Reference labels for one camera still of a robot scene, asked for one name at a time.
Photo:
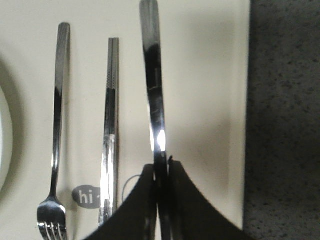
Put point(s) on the silver spoon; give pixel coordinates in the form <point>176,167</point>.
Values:
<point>150,30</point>

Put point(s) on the beige rabbit serving tray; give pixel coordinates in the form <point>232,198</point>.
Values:
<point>204,51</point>

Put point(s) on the white round plate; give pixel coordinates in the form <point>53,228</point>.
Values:
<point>6,138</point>

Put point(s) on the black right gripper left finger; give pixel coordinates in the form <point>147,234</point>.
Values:
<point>136,217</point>

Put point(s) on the silver metal chopstick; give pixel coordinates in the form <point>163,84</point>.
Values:
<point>109,160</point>

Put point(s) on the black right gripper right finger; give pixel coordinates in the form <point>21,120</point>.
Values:
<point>191,216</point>

